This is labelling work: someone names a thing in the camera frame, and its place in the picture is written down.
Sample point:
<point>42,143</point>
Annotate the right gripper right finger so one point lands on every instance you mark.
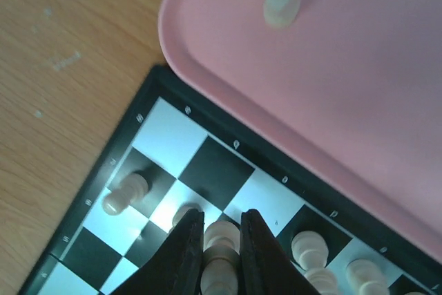
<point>264,266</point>

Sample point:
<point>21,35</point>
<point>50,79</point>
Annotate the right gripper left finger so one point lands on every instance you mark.
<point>176,266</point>

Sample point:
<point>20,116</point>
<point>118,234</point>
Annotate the white bishop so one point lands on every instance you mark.
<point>220,259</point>

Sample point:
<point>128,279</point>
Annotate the white queen piece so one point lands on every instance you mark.
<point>310,251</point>

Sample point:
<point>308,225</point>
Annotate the white pawn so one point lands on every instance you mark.
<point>131,189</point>
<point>182,211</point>

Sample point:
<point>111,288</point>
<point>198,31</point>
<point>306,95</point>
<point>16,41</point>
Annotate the white king piece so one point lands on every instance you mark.
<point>365,277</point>

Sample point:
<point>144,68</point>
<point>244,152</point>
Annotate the white knight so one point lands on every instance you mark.
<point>280,13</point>

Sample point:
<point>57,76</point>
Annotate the black and white chessboard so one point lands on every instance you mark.
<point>191,152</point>

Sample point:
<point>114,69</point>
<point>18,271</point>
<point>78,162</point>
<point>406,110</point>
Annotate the pink plastic tray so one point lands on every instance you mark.
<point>351,89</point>

